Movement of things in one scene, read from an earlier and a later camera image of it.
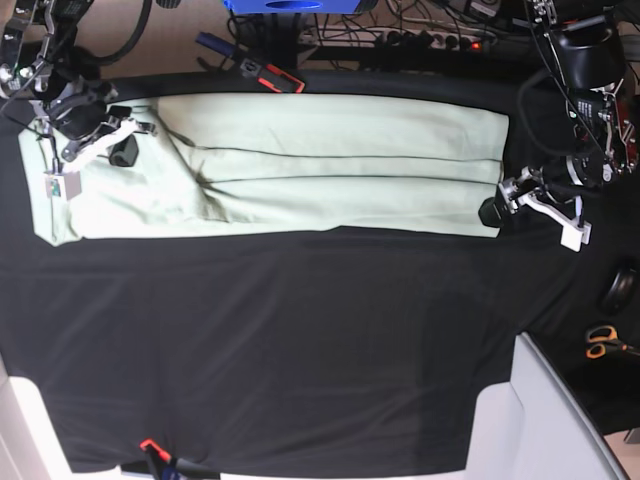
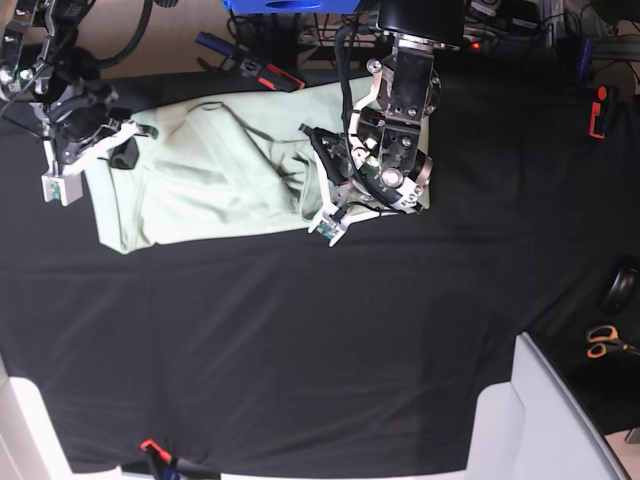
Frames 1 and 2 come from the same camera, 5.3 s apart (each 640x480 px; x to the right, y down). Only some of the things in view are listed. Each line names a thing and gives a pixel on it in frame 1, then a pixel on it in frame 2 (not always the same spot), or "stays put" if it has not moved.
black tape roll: [619, 291] stays put
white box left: [31, 447] stays put
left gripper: [74, 105] stays put
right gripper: [602, 144] -> [391, 167]
